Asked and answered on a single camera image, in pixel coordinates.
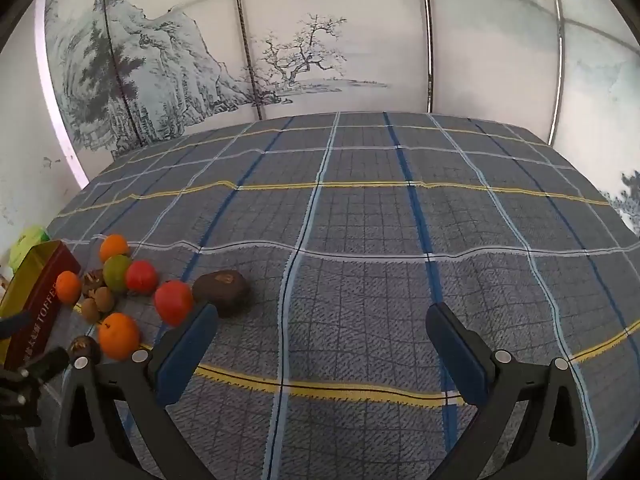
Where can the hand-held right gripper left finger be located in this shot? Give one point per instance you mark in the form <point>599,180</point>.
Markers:
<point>187,345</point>

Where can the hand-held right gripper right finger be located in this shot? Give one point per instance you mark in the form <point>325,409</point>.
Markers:
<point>452,345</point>

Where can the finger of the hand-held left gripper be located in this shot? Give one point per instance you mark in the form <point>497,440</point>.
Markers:
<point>14,323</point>
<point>45,362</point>

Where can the small dark brown fruit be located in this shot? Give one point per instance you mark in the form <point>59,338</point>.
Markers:
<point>84,347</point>

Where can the red round fruit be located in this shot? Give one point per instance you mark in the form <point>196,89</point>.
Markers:
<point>173,303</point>
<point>141,277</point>

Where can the gold metal tray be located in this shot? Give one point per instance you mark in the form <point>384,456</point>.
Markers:
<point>45,285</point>

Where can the dark brown round cake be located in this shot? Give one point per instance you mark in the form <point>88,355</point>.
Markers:
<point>221,287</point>

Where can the orange tangerine with stem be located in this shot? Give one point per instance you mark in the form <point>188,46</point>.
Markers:
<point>118,336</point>

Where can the small tan longan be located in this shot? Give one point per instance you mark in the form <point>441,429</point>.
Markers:
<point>90,309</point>
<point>104,298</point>

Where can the dark purple fruit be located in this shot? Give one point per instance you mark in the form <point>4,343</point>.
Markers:
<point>93,280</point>

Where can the green round fruit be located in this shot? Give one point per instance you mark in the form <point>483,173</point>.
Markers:
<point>115,273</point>

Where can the green tissue pack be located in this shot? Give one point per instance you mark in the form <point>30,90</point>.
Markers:
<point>27,247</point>

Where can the grey plaid tablecloth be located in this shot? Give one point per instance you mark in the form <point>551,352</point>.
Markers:
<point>375,260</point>

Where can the landscape painting wall panel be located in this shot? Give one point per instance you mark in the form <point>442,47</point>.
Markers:
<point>175,60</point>

